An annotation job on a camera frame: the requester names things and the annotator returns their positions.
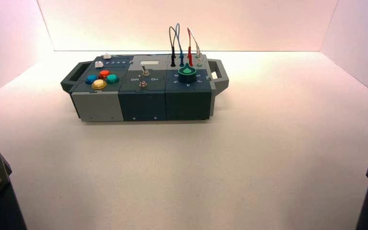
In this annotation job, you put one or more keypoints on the plain white slider knob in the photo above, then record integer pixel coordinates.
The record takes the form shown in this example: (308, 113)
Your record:
(99, 64)

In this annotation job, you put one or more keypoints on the white slider knob blue arrow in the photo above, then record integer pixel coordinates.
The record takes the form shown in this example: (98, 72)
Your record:
(107, 56)

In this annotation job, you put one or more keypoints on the green rotary knob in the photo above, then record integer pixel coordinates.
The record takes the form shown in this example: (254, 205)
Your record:
(187, 73)

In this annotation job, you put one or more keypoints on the grey and teal control box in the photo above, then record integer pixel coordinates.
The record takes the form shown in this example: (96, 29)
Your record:
(142, 104)

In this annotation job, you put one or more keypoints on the white display window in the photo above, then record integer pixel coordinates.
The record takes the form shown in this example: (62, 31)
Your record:
(149, 63)

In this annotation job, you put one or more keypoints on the green dome push button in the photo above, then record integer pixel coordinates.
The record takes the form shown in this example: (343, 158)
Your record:
(112, 79)

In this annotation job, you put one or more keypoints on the red dome push button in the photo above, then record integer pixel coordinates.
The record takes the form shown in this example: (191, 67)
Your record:
(104, 74)

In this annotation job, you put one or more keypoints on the yellow dome push button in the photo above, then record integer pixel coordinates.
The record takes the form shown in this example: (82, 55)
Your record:
(99, 84)

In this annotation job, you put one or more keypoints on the blue dome push button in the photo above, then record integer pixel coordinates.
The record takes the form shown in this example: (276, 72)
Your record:
(91, 78)

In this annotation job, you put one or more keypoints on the metal toggle switch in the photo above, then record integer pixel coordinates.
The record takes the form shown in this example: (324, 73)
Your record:
(144, 70)
(142, 83)

